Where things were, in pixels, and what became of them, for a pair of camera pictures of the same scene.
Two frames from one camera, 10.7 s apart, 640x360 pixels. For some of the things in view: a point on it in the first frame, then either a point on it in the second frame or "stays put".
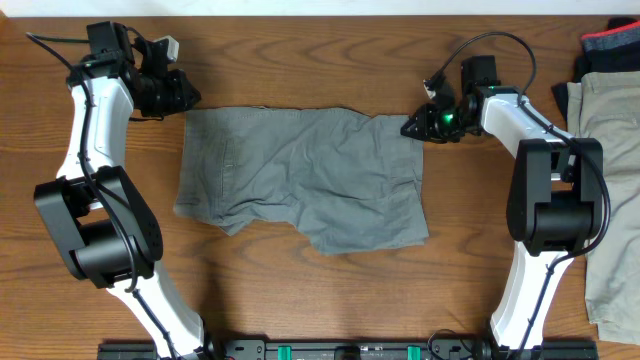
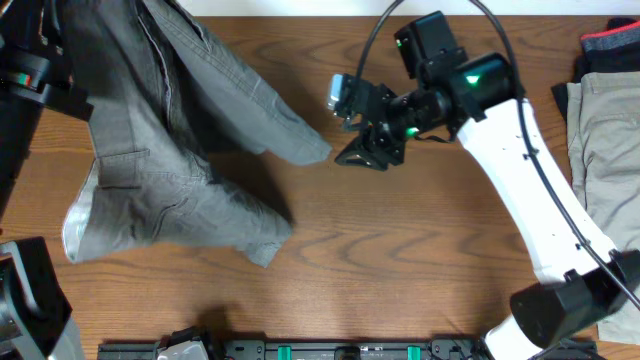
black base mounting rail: [420, 348] stays put
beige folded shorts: [604, 109] stays put
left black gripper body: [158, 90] -> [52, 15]
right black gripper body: [445, 124] -> [401, 126]
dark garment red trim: [613, 49] stays put
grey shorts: [353, 180] -> [169, 98]
